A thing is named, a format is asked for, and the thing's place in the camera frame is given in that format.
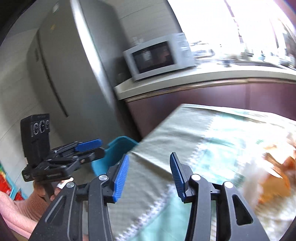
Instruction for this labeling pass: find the black camera box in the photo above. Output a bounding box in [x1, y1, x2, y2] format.
[20, 113, 50, 168]

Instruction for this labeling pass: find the green patterned tablecloth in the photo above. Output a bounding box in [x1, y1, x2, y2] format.
[108, 104, 295, 240]

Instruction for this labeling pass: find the person's left hand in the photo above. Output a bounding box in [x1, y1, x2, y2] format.
[33, 177, 74, 203]

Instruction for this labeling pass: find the maroon kitchen counter cabinet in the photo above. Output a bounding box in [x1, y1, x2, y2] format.
[113, 62, 296, 142]

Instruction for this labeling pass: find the grey refrigerator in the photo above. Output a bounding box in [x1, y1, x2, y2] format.
[27, 1, 142, 144]

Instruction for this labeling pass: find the orange trash on table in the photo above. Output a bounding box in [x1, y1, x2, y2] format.
[240, 131, 296, 209]

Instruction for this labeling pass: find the white microwave oven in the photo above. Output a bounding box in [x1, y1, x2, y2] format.
[123, 33, 195, 81]

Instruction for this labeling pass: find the teal trash bin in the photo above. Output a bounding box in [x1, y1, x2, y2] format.
[91, 136, 138, 176]

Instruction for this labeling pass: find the pink sleeve forearm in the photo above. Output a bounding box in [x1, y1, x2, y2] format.
[1, 187, 49, 239]

